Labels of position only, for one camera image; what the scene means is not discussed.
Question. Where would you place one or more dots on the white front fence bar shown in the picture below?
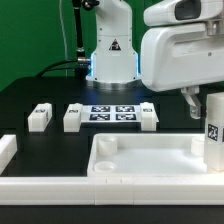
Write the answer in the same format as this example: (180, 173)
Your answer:
(197, 190)

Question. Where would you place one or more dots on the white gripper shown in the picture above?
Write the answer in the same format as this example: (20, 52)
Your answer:
(184, 46)

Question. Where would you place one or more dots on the white left fence block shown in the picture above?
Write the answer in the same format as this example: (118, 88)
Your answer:
(8, 148)

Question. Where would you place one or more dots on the fiducial marker plate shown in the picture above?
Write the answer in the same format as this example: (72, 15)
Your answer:
(110, 114)

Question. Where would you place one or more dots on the white desk top tray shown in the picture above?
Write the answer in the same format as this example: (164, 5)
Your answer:
(150, 154)

